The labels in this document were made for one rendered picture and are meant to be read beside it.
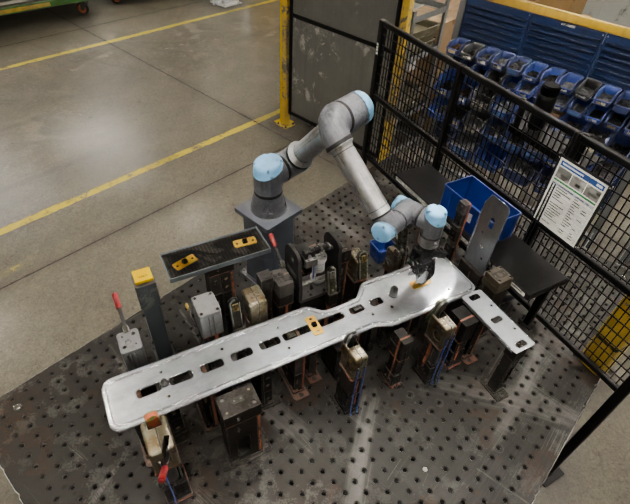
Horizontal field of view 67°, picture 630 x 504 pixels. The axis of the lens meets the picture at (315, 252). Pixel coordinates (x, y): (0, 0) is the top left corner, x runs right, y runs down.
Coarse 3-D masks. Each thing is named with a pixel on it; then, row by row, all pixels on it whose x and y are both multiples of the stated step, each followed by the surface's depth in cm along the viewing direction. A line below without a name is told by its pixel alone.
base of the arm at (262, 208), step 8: (256, 200) 191; (264, 200) 189; (272, 200) 190; (280, 200) 192; (256, 208) 192; (264, 208) 191; (272, 208) 191; (280, 208) 193; (256, 216) 195; (264, 216) 193; (272, 216) 193; (280, 216) 195
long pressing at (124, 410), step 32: (384, 288) 183; (448, 288) 184; (288, 320) 169; (352, 320) 170; (384, 320) 171; (192, 352) 157; (224, 352) 158; (256, 352) 158; (288, 352) 159; (128, 384) 147; (160, 384) 148; (192, 384) 149; (224, 384) 150; (128, 416) 140
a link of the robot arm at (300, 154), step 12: (348, 96) 157; (360, 96) 157; (348, 108) 153; (360, 108) 156; (372, 108) 160; (360, 120) 157; (312, 132) 175; (300, 144) 182; (312, 144) 176; (288, 156) 187; (300, 156) 184; (312, 156) 183; (300, 168) 189
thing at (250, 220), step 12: (240, 204) 200; (288, 204) 201; (252, 216) 194; (288, 216) 196; (264, 228) 189; (276, 228) 193; (288, 228) 202; (276, 240) 199; (288, 240) 206; (252, 264) 214; (264, 264) 207; (276, 264) 209; (252, 276) 220
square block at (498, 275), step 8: (488, 272) 184; (496, 272) 184; (504, 272) 184; (488, 280) 184; (496, 280) 180; (504, 280) 181; (480, 288) 190; (488, 288) 186; (496, 288) 181; (504, 288) 184; (488, 296) 187; (496, 296) 186; (496, 304) 191; (480, 336) 204
